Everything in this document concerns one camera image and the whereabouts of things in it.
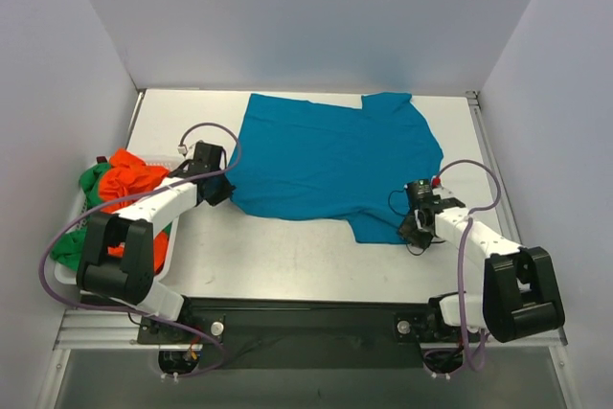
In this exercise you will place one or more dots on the aluminium frame rail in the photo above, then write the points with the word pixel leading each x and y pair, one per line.
pixel 97 330

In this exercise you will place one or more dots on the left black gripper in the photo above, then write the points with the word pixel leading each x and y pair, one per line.
pixel 218 192

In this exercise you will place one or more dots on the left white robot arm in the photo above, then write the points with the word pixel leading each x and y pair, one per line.
pixel 117 260

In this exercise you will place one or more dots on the teal blue t shirt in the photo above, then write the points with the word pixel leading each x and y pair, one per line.
pixel 303 160

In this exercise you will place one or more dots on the right side aluminium rail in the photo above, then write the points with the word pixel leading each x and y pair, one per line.
pixel 503 210

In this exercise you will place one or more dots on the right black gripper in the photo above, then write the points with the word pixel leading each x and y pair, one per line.
pixel 415 230

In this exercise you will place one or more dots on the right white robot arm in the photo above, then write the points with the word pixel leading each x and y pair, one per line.
pixel 519 295

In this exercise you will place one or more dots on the white plastic laundry basket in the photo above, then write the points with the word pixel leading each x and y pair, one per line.
pixel 67 276

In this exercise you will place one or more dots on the green t shirt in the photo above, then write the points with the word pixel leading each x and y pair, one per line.
pixel 68 249

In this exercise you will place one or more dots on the orange t shirt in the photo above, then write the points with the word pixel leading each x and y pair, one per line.
pixel 129 175

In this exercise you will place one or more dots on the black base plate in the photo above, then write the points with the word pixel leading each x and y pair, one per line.
pixel 304 335

